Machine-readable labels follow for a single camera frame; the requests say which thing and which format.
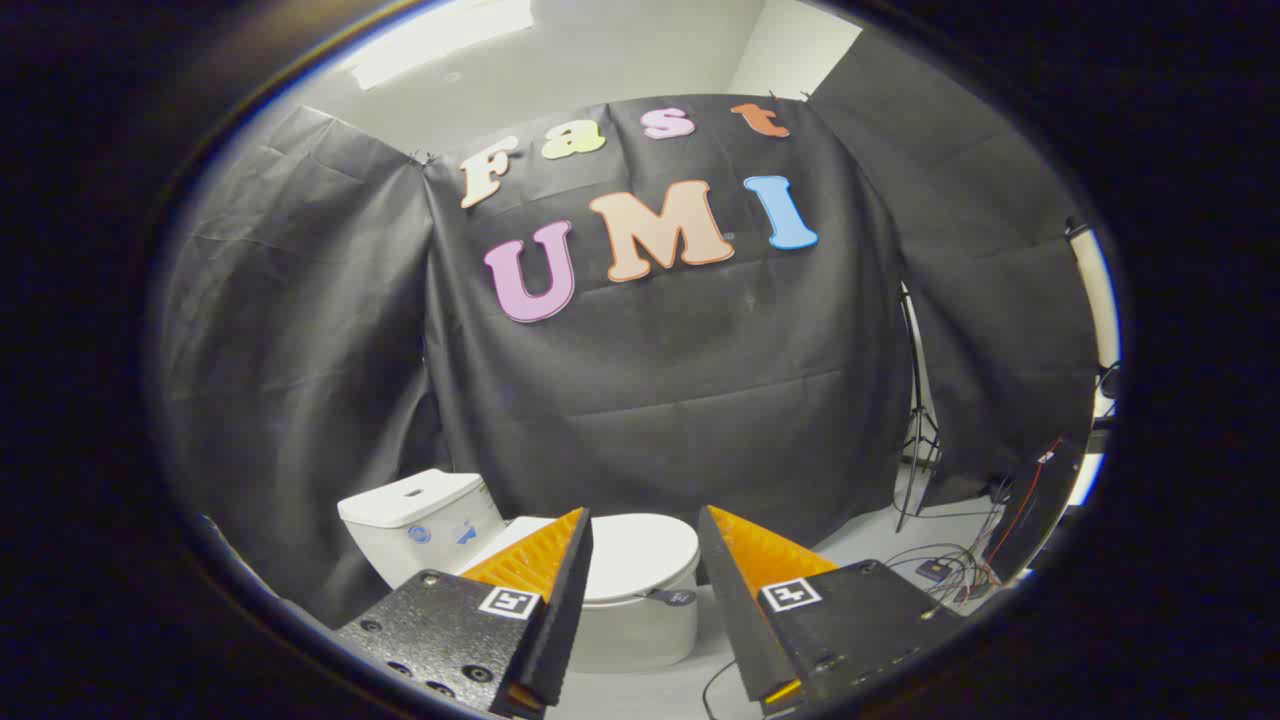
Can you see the black backdrop cloth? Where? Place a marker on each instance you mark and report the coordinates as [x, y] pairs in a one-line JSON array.
[[680, 380]]

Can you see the black tripod stand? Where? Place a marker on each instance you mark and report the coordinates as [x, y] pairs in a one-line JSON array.
[[915, 420]]

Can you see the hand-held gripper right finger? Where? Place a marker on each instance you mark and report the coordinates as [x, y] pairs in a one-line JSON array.
[[728, 600]]

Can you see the small black device box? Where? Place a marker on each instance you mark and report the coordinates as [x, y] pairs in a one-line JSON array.
[[934, 570]]

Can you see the white toilet lid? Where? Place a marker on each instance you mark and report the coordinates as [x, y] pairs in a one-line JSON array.
[[640, 555]]

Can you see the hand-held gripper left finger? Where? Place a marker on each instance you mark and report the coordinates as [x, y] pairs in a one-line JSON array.
[[562, 600]]

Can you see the white toilet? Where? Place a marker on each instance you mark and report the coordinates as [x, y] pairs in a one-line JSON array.
[[640, 635]]

